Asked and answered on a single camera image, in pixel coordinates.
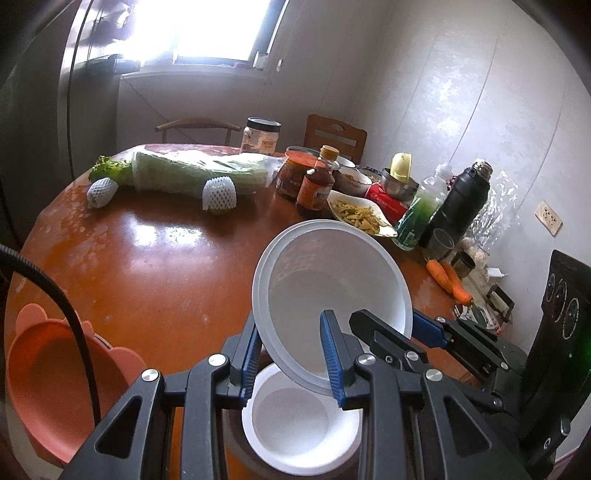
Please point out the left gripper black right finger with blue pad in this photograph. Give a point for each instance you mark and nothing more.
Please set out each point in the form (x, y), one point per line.
(415, 426)

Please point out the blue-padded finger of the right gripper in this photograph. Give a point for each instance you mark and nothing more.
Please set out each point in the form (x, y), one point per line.
(486, 356)

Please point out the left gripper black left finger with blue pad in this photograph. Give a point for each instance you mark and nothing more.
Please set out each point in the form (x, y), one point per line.
(133, 440)

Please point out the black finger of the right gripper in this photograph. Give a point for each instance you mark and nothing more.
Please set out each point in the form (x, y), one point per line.
(400, 352)

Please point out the orange plastic bowl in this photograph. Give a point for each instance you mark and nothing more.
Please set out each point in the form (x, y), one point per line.
(48, 386)

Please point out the orange carrot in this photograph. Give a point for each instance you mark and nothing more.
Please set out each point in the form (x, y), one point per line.
(446, 277)

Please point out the drinking glass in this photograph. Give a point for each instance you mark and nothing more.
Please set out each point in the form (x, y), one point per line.
(440, 245)

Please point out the red packet box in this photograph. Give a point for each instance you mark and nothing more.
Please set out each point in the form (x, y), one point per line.
(393, 209)

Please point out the plate of yellow food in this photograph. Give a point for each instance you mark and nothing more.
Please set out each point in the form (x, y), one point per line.
(360, 213)

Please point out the green drink bottle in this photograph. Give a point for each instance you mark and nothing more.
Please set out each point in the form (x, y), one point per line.
(430, 195)

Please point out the black thermos flask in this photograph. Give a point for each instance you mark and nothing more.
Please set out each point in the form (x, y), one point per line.
(465, 200)

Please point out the steel bowl with yellow lid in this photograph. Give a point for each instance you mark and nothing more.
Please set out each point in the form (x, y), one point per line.
(396, 178)

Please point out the brown sauce bottle yellow cap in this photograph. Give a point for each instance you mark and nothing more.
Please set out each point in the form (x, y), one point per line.
(317, 183)

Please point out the white bowl with food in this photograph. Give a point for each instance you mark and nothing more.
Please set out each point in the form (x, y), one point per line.
(351, 182)

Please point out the right foam-netted fruit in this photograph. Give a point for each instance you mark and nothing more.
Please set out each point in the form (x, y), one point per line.
(219, 195)

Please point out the foam-netted fruit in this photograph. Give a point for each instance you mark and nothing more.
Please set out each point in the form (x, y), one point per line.
(101, 192)
(219, 195)

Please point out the red sauce jar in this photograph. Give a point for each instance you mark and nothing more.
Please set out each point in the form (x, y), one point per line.
(291, 175)

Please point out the wrapped napa cabbage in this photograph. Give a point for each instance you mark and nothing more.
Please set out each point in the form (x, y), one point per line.
(186, 172)

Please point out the left foam-netted fruit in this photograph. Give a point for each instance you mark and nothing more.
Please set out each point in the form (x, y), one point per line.
(101, 192)

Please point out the green leafy lettuce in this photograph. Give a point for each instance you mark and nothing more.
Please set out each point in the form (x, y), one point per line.
(120, 171)

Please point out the clear jar black lid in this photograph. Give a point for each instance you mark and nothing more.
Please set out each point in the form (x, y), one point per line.
(260, 136)

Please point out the curved wooden chair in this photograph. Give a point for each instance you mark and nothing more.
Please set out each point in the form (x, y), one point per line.
(197, 123)

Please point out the dark refrigerator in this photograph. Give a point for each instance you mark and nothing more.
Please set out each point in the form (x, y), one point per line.
(35, 165)

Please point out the wall power socket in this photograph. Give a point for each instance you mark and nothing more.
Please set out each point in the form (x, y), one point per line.
(548, 218)

